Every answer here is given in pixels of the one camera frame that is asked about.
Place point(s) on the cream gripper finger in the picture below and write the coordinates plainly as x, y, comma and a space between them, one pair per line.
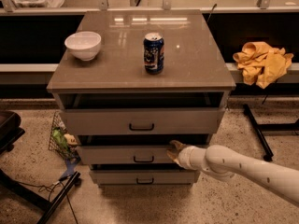
173, 156
176, 145

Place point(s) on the grey drawer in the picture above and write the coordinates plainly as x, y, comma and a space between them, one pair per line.
125, 154
144, 177
142, 121

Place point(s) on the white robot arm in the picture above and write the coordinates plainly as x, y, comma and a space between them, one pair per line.
223, 163

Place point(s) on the blue soda can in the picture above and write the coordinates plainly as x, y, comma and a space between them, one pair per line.
153, 53

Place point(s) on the white ceramic bowl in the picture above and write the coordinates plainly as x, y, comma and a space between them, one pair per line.
84, 45

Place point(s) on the grey bottom drawer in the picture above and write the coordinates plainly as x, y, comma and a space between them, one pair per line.
144, 177

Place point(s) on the wire mesh waste basket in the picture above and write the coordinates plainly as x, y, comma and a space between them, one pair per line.
61, 141

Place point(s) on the grey top drawer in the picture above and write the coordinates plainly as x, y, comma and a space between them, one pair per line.
142, 121

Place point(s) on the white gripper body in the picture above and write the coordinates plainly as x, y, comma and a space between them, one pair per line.
184, 156

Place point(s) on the grey drawer cabinet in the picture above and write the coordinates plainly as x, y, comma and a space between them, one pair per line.
194, 75

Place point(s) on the black stand base right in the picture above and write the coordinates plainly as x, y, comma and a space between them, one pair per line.
261, 128

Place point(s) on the yellow crumpled cloth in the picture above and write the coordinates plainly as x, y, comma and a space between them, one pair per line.
262, 64

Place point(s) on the dark chair seat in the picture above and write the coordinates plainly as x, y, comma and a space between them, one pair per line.
10, 130

